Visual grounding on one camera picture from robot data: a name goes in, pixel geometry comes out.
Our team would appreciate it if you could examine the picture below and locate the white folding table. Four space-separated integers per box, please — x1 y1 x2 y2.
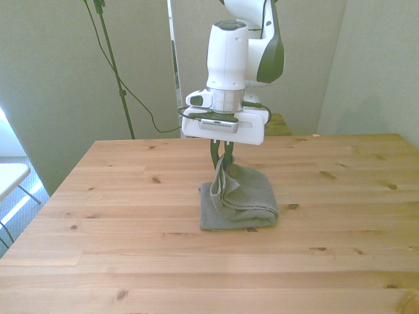
0 162 43 205

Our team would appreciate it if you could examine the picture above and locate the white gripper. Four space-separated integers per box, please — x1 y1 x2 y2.
181 107 266 171

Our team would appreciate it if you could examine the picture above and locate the grey terry towel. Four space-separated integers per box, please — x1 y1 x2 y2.
198 154 280 232

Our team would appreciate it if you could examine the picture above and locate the black stand cable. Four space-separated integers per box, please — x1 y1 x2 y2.
81 0 183 134

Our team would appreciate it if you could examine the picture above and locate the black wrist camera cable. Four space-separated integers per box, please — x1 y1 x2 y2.
177 101 272 126

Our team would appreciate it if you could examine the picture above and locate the black camera stand pole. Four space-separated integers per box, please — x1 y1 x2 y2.
94 0 136 140

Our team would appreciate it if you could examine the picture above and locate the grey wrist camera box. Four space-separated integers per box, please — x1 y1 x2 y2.
198 118 240 135

